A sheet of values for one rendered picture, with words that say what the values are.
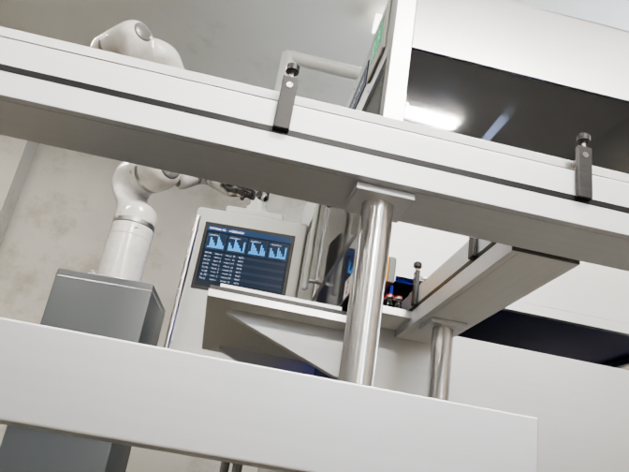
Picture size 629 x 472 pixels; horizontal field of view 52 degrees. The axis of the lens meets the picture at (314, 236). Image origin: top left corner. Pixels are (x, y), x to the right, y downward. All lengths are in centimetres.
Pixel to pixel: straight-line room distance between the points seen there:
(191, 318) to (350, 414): 194
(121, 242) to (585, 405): 134
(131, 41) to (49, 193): 391
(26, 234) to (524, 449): 506
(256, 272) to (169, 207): 281
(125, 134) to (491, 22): 164
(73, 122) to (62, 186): 479
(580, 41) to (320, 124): 164
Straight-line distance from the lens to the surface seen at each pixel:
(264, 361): 229
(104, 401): 85
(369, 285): 93
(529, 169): 106
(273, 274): 279
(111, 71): 100
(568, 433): 192
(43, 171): 590
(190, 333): 274
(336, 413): 87
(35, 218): 573
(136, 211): 188
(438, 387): 154
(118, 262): 183
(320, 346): 181
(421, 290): 160
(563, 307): 200
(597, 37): 256
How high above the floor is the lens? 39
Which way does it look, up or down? 23 degrees up
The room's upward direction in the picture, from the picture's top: 9 degrees clockwise
